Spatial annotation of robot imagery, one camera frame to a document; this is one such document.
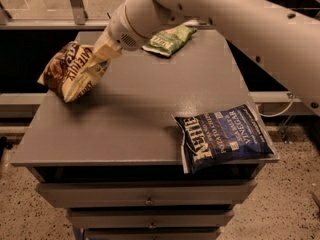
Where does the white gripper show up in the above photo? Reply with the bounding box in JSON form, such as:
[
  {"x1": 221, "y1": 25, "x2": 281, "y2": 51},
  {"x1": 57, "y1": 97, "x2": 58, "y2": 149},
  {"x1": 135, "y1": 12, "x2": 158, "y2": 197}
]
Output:
[{"x1": 93, "y1": 0, "x2": 170, "y2": 59}]

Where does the brown Sea Salt chip bag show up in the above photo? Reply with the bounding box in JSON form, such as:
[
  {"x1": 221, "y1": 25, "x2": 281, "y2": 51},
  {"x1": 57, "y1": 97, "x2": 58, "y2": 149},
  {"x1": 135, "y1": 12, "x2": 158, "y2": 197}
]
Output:
[{"x1": 38, "y1": 41, "x2": 111, "y2": 103}]

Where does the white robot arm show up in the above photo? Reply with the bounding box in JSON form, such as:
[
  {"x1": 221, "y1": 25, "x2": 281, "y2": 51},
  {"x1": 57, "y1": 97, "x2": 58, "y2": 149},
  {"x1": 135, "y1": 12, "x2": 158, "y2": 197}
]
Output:
[{"x1": 105, "y1": 0, "x2": 320, "y2": 115}]

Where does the green Kettle chip bag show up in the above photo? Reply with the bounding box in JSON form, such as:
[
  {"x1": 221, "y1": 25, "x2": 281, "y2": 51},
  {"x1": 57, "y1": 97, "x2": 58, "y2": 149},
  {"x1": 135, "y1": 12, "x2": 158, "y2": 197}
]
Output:
[{"x1": 142, "y1": 25, "x2": 197, "y2": 58}]

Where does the blue Kettle chip bag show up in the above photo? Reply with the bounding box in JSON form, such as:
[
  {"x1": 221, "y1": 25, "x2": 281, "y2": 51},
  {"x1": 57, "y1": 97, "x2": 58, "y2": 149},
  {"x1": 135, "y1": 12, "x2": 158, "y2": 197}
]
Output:
[{"x1": 174, "y1": 104, "x2": 275, "y2": 174}]

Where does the grey drawer cabinet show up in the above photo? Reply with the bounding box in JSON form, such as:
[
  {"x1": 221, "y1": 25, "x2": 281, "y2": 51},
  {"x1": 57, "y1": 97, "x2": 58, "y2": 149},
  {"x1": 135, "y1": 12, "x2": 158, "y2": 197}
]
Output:
[{"x1": 12, "y1": 30, "x2": 264, "y2": 240}]

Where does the metal window rail frame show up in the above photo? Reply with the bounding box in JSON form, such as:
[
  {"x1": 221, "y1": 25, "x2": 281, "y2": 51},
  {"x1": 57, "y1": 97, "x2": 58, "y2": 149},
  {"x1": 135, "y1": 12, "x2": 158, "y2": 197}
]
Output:
[{"x1": 0, "y1": 0, "x2": 320, "y2": 29}]

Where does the white cable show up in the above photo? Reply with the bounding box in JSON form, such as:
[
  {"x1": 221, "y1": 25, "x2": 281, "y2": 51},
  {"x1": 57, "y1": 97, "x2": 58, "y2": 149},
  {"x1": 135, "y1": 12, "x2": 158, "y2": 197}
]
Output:
[{"x1": 259, "y1": 93, "x2": 296, "y2": 119}]

